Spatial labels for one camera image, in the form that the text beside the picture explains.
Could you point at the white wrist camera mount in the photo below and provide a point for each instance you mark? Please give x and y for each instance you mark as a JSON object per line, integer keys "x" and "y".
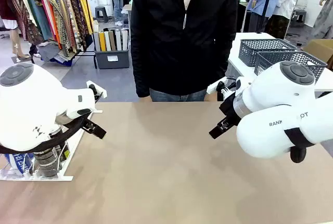
{"x": 100, "y": 94}
{"x": 213, "y": 87}

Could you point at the gray blue fabric pile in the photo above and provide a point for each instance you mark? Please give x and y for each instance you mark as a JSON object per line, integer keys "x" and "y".
{"x": 52, "y": 52}

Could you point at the orange garment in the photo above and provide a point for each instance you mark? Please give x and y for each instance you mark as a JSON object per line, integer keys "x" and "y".
{"x": 54, "y": 26}

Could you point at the yellow fabric roll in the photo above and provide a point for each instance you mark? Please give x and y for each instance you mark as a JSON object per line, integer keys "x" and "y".
{"x": 102, "y": 41}

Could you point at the teal green garment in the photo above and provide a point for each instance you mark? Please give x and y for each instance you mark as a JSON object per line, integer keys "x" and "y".
{"x": 39, "y": 13}

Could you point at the mannequin maroon top white skirt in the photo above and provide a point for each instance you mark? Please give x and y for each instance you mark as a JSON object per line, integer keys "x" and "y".
{"x": 6, "y": 0}

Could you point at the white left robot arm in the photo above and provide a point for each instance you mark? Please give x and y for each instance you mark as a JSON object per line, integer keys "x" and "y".
{"x": 31, "y": 104}

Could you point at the person's right hand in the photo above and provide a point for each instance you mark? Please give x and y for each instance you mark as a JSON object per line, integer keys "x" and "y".
{"x": 145, "y": 99}

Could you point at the person in black jacket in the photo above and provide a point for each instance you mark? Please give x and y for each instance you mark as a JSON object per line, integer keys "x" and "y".
{"x": 182, "y": 52}

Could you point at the dark patterned garment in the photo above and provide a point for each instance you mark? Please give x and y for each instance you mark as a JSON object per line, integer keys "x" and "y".
{"x": 75, "y": 13}

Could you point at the brown patterned garment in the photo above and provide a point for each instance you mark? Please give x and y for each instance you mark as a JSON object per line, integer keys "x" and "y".
{"x": 26, "y": 26}

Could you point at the gray plastic stool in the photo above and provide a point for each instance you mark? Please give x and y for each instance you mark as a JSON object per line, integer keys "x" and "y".
{"x": 101, "y": 9}
{"x": 299, "y": 13}

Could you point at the yellow garment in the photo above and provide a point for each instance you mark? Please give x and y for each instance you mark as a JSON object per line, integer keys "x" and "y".
{"x": 84, "y": 8}

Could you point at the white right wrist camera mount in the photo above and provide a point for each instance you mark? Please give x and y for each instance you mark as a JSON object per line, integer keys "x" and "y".
{"x": 213, "y": 87}

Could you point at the person's left forearm black sleeve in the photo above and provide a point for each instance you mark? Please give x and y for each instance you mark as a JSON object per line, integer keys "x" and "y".
{"x": 221, "y": 70}

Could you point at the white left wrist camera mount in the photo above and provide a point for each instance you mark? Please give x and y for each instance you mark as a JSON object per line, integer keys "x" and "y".
{"x": 100, "y": 94}

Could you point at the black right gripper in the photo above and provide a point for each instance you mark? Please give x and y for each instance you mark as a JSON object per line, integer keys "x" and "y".
{"x": 229, "y": 112}

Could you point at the person's left hand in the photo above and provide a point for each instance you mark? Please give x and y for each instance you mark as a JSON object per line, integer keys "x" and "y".
{"x": 210, "y": 98}

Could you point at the person's right forearm black sleeve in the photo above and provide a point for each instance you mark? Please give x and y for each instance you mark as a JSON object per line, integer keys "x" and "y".
{"x": 140, "y": 78}

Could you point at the gold patterned garment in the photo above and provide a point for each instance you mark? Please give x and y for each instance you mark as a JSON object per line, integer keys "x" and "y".
{"x": 59, "y": 21}

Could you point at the bystander in jeans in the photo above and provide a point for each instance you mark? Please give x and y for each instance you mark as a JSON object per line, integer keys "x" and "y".
{"x": 117, "y": 5}

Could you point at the small white cabinet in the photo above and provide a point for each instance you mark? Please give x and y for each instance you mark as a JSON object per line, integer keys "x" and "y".
{"x": 92, "y": 3}

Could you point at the black clothes rack frame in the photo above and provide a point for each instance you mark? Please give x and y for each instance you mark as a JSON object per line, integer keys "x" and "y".
{"x": 86, "y": 54}

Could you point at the mannequin in gray dress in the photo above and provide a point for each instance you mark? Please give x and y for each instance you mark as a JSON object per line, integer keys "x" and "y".
{"x": 326, "y": 18}

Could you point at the small light desk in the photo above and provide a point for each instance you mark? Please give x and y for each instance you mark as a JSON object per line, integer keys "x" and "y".
{"x": 127, "y": 7}

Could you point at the gray storage bin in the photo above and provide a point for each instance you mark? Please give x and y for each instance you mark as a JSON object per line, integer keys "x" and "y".
{"x": 112, "y": 59}

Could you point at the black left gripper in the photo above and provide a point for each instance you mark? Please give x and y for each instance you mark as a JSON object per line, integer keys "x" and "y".
{"x": 84, "y": 121}

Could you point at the black drink can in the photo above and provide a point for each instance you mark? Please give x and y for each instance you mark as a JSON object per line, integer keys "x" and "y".
{"x": 65, "y": 153}
{"x": 48, "y": 164}

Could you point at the blue drink can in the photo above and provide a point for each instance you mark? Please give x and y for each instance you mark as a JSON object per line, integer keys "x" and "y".
{"x": 18, "y": 160}

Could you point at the gray plastic lattice basket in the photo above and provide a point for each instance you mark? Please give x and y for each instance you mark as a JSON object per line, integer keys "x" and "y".
{"x": 260, "y": 46}
{"x": 273, "y": 57}

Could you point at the white fabric roll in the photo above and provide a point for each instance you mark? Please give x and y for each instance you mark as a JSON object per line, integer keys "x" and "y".
{"x": 96, "y": 42}
{"x": 107, "y": 41}
{"x": 125, "y": 39}
{"x": 118, "y": 40}

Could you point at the cardboard box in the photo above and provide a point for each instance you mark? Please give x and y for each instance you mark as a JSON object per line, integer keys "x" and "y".
{"x": 320, "y": 48}

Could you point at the brown fabric roll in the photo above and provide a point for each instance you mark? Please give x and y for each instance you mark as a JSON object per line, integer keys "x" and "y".
{"x": 112, "y": 40}

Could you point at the white side table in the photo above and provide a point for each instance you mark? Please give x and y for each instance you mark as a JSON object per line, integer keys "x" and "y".
{"x": 238, "y": 52}

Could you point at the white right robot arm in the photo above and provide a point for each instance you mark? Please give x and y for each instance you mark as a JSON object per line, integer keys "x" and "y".
{"x": 273, "y": 96}

